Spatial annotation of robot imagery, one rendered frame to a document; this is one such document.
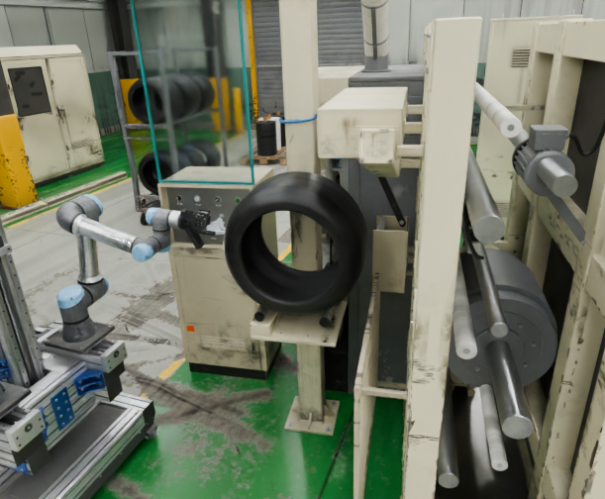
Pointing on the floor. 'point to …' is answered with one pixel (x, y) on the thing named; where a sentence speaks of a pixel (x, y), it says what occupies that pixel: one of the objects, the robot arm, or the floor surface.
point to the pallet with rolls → (270, 140)
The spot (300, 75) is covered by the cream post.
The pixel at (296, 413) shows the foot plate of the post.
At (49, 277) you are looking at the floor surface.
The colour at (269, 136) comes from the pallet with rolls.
